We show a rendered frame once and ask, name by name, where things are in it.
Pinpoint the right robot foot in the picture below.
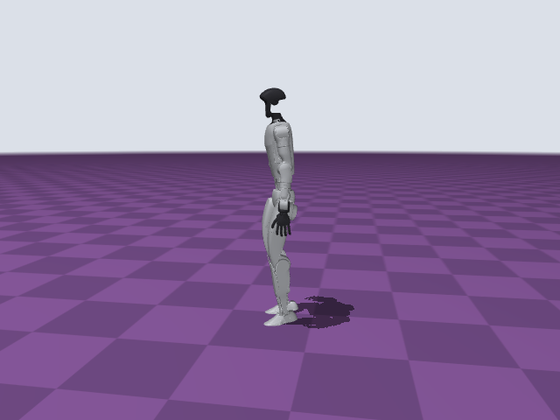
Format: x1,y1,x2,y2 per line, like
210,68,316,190
265,300,298,314

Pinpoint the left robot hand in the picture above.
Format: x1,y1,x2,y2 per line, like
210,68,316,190
271,201,291,236

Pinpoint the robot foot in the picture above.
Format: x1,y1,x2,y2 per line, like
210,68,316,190
264,311,298,326
265,300,298,314

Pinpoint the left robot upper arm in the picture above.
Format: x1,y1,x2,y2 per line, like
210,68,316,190
273,125,292,174

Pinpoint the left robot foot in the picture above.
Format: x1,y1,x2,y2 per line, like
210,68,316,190
264,311,298,326

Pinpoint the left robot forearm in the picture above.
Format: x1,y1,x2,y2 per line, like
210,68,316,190
278,164,292,210

